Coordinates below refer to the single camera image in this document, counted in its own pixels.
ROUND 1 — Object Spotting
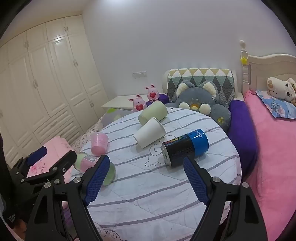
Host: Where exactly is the black and blue can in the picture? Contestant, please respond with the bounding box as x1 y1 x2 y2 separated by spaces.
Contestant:
161 129 209 167

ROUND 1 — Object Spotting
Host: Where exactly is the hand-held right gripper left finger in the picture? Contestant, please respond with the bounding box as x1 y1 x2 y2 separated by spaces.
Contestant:
24 155 110 241

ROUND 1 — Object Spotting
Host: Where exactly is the pink fleece blanket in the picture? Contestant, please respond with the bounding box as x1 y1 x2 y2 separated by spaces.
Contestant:
243 89 296 241

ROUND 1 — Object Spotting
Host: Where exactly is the grey printed bedsheet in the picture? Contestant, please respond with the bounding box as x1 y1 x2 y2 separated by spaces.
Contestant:
70 109 130 149

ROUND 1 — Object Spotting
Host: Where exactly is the pink bunny plush toy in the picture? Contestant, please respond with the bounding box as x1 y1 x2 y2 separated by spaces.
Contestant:
144 84 159 102
129 94 146 112

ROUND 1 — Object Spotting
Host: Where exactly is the white bedside table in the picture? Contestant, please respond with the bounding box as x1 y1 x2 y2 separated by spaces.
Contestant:
101 95 151 112

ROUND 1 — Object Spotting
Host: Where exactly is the pale green cup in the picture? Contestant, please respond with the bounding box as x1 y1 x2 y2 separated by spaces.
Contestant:
138 101 168 126

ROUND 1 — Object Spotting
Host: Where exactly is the grey cat plush toy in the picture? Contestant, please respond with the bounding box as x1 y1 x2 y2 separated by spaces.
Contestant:
165 80 232 130

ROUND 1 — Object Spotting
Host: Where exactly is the diamond pattern quilted cover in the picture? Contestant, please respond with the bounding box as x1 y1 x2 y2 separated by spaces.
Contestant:
167 68 235 106

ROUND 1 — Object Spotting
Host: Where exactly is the white paper cup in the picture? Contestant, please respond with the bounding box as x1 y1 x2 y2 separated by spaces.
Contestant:
133 117 166 149

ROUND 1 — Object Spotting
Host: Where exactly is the cream wardrobe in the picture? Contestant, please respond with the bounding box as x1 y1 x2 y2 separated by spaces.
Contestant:
0 15 109 169

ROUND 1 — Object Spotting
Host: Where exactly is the pink plastic cup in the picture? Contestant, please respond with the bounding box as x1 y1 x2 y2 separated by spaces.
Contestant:
91 132 109 155

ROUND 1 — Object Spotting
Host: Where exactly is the green and pink cup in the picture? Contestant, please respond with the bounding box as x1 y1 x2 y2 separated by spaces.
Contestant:
74 152 116 186

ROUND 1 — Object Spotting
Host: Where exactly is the cream dog plush toy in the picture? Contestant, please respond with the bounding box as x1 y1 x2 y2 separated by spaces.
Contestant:
267 77 296 106

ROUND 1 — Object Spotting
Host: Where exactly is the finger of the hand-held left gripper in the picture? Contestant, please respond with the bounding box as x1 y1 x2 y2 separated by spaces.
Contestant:
22 150 77 186
9 146 48 180

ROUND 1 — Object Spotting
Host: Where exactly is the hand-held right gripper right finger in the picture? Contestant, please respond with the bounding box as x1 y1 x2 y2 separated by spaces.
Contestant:
183 157 269 241

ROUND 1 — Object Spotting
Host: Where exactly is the blue printed pillow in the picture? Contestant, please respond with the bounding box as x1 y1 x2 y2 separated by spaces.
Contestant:
256 89 296 119

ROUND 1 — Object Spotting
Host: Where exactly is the cream wooden bed headboard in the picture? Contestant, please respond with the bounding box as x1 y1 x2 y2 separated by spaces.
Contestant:
239 40 296 95

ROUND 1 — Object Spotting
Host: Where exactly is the pink folded quilt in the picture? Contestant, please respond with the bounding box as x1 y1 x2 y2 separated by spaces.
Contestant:
26 137 77 183

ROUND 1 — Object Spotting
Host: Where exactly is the purple bedsheet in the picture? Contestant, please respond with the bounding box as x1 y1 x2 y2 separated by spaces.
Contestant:
228 100 258 176

